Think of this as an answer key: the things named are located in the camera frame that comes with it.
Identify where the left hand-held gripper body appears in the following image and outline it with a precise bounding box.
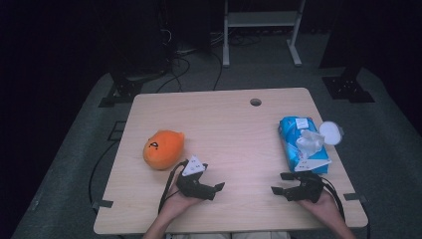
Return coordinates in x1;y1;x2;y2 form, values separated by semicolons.
175;154;217;201

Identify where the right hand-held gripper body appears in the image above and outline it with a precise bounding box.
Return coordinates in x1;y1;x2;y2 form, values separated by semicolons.
284;157;332;204

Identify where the blue wet wipe pack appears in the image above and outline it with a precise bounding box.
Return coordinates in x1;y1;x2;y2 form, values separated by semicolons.
278;116;344;175

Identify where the white wet wipe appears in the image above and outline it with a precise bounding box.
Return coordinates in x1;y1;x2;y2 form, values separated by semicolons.
295;128;325;157

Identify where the orange plush toy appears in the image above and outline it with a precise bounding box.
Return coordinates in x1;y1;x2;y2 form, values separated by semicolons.
142;129;185;171

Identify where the person's left hand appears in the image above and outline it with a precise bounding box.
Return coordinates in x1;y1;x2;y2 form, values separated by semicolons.
161;182;204;223

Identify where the person's right hand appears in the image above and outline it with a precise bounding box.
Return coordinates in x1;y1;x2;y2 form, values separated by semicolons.
296;190;343;224

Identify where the grey table edge clip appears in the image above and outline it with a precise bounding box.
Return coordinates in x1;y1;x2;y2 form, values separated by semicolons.
342;192;369;204
91;198;114;211

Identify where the black stand base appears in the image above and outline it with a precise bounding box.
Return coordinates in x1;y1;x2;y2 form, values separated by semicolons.
320;65;376;105
98;65;168;109

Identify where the left hand-held gripper cable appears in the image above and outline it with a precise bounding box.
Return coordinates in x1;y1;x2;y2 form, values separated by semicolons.
157;159;190;214

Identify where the hand-held gripper cable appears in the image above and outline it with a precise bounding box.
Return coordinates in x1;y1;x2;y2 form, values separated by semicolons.
157;159;190;214
318;176;346;223

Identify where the right hand-held gripper cable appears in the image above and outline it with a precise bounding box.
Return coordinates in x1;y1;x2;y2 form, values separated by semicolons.
318;176;346;223

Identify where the black floor frame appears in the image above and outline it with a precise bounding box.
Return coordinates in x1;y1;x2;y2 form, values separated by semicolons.
106;120;127;142

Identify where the long black floor cable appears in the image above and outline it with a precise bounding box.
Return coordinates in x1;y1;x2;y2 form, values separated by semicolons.
88;140;119;207

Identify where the tangle of floor cables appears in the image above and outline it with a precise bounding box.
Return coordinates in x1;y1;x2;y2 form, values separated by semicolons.
228;32;264;48

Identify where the white metal stand frame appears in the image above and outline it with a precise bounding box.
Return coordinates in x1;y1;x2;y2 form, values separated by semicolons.
222;0;308;69

